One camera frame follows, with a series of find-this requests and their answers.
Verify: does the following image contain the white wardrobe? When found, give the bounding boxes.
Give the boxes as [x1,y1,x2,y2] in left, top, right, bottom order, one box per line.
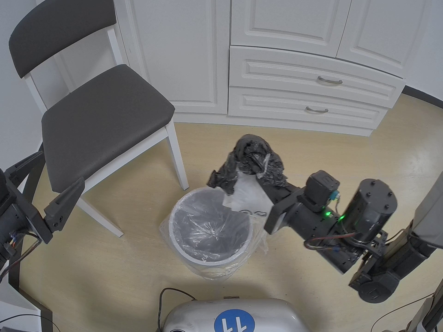
[111,0,433,137]

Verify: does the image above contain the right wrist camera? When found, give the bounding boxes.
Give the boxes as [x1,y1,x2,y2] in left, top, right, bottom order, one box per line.
[299,172,341,213]

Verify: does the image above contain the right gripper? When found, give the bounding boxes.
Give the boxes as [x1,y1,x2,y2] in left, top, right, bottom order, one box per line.
[255,179,342,242]

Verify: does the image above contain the black cable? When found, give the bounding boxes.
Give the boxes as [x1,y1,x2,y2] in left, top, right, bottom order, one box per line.
[0,314,64,332]
[372,289,433,332]
[157,288,198,332]

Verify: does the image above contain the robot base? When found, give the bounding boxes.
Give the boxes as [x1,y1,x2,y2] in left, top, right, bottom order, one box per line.
[163,298,307,332]

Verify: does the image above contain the white trash bin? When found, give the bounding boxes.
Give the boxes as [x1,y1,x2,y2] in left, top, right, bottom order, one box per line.
[168,188,253,266]

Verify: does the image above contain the clear plastic bag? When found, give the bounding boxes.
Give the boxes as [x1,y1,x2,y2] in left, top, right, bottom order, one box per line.
[159,187,269,279]

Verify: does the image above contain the black plastic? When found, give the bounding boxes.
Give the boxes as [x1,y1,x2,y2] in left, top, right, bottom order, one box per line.
[207,134,289,196]

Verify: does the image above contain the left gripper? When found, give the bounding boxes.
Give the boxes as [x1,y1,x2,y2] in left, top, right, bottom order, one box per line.
[0,151,85,254]

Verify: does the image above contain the white chair dark grey cushions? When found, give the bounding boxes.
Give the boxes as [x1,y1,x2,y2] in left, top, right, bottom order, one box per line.
[8,0,189,238]

